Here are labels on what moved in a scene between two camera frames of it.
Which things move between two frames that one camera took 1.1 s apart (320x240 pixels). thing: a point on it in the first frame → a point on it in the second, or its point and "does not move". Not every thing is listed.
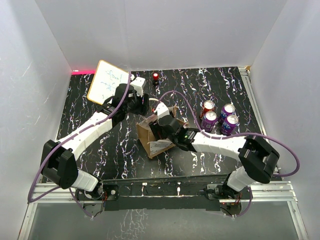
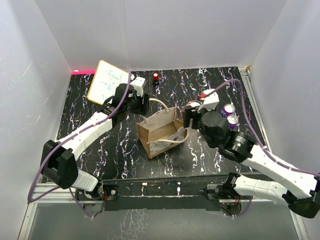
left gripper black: [143, 106] does not move
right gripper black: [156, 129] → [188, 114]
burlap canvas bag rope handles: [154, 146] does not move
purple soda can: [227, 109] does not move
